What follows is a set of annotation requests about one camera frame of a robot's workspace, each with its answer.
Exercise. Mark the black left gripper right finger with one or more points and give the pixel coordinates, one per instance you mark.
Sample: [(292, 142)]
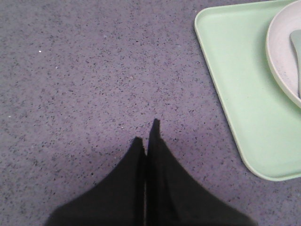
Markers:
[(174, 198)]

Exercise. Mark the light green plastic tray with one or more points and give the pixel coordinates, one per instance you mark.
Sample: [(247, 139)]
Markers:
[(265, 123)]

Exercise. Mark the cream round plate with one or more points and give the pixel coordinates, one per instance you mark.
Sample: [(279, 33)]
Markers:
[(279, 50)]

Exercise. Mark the sage green spoon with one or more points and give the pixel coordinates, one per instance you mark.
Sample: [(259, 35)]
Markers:
[(295, 38)]

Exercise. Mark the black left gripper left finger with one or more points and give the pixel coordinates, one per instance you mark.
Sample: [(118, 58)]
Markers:
[(118, 200)]

